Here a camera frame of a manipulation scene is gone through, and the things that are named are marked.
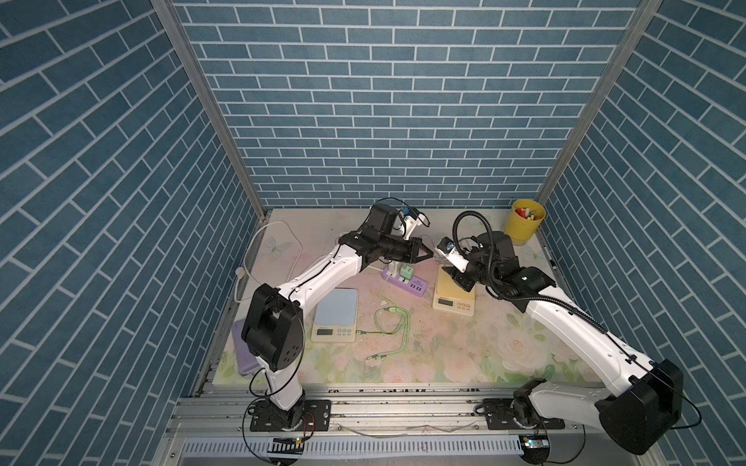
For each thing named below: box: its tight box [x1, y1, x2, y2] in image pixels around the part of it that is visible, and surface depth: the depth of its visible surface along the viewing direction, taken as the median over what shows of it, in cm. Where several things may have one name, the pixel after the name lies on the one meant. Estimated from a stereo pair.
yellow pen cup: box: [505, 199, 546, 246], surface depth 107 cm
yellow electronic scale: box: [432, 264, 476, 317], surface depth 95 cm
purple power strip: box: [381, 266, 429, 298], surface depth 98 cm
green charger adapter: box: [400, 265, 414, 281], surface depth 96 cm
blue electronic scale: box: [310, 287, 359, 343], surface depth 90 cm
